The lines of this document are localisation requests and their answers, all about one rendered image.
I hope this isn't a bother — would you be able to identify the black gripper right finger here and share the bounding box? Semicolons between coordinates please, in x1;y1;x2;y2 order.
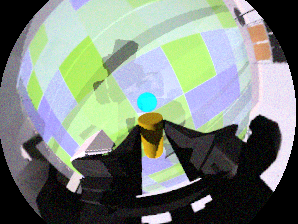
162;120;238;183

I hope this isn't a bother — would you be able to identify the cyan circle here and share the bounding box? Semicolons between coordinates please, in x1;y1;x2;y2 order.
137;92;157;112

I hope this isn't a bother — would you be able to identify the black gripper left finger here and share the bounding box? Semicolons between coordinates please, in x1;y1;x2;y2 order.
71;125;144;196

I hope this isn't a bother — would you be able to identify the yellow cylinder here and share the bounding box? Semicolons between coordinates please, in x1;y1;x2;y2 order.
138;113;164;159

